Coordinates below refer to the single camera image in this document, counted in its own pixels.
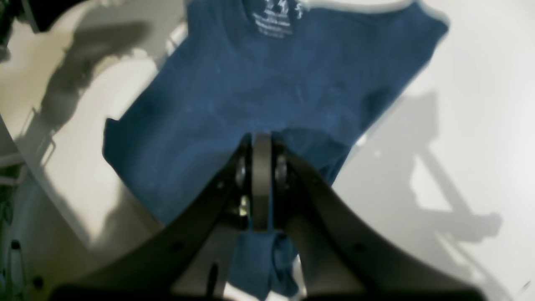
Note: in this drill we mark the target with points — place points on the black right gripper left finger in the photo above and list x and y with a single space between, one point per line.
190 259

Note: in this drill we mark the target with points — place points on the blue T-shirt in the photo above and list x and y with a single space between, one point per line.
317 78

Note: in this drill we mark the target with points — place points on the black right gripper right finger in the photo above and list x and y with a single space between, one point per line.
343 258

